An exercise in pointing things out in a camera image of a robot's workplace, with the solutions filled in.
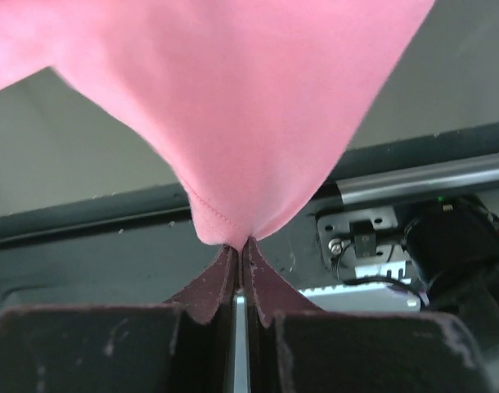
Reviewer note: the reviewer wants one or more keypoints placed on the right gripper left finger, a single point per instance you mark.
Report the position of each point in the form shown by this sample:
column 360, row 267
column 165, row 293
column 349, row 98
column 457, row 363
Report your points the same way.
column 183, row 344

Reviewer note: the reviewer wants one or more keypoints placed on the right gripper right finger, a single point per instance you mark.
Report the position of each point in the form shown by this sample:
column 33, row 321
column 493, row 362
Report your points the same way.
column 295, row 346

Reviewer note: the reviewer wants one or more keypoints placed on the pink t-shirt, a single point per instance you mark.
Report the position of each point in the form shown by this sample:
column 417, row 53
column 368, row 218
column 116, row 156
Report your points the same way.
column 251, row 103

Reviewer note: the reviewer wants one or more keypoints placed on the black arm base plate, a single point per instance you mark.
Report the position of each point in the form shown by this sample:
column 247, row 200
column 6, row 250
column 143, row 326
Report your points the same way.
column 141, row 247

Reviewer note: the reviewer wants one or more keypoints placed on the aluminium frame rail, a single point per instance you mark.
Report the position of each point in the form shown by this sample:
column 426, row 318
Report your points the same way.
column 423, row 179

